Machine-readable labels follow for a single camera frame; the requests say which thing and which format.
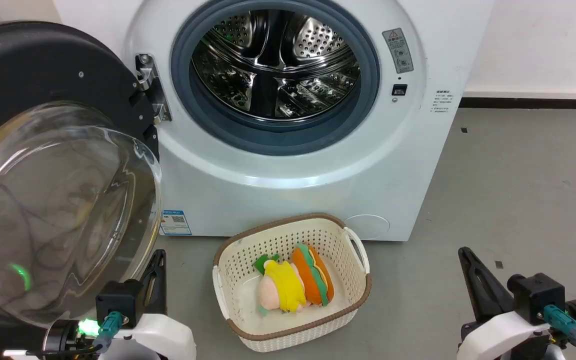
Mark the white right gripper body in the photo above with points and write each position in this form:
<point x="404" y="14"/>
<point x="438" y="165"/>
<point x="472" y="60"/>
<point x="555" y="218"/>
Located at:
<point x="498" y="337"/>

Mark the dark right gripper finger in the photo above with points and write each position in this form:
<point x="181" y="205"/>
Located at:
<point x="493" y="290"/>
<point x="475" y="295"/>

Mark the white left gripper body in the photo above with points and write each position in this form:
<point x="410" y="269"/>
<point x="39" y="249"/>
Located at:
<point x="163" y="337"/>

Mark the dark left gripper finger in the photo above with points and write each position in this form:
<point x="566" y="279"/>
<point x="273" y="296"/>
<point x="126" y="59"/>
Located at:
<point x="160" y="285"/>
<point x="146" y="290"/>

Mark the washer door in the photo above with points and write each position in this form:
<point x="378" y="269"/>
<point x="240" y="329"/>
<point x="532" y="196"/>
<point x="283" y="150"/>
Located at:
<point x="43" y="200"/>

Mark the white front-load washing machine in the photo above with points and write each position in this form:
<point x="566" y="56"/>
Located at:
<point x="288" y="175"/>

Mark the metal door hinge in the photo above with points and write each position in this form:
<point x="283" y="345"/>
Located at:
<point x="152" y="85"/>

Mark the blue QR label sticker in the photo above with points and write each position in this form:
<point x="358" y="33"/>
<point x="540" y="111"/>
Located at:
<point x="175" y="222"/>

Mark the cream perforated laundry basket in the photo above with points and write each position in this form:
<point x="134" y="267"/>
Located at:
<point x="248" y="320"/>

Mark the black left cylindrical motor housing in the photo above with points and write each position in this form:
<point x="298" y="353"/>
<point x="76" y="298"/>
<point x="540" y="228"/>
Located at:
<point x="60" y="337"/>

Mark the pink doll with yellow clothes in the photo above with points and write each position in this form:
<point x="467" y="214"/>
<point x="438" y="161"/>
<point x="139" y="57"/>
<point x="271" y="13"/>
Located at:
<point x="283" y="290"/>

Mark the round filter cover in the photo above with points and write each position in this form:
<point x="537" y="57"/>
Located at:
<point x="367" y="227"/>

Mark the orange hamburger plush toy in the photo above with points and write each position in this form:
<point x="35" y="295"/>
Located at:
<point x="313" y="275"/>

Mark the stainless steel drum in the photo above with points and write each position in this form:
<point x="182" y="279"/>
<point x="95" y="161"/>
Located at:
<point x="273" y="65"/>

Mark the grey warning sticker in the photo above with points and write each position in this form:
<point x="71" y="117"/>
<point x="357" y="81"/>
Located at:
<point x="398" y="50"/>

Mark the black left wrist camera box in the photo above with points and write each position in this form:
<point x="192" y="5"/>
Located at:
<point x="118" y="300"/>

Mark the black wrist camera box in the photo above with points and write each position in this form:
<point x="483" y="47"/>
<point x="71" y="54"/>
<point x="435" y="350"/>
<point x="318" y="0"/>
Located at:
<point x="118" y="300"/>
<point x="538" y="295"/>

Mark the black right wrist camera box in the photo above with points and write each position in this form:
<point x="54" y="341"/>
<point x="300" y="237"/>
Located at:
<point x="538" y="295"/>

